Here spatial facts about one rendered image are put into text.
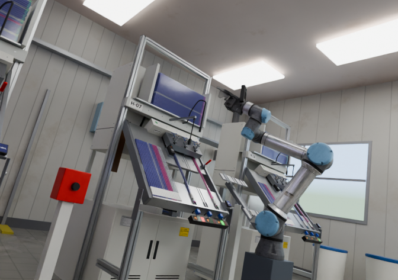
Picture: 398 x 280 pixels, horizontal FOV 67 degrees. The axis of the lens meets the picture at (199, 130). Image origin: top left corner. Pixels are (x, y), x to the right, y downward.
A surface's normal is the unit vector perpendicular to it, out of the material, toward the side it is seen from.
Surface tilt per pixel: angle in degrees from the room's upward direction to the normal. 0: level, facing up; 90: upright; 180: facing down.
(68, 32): 90
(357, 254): 90
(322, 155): 84
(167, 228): 90
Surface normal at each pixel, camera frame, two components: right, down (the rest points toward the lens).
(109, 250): 0.69, -0.04
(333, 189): -0.75, -0.31
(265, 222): -0.47, -0.20
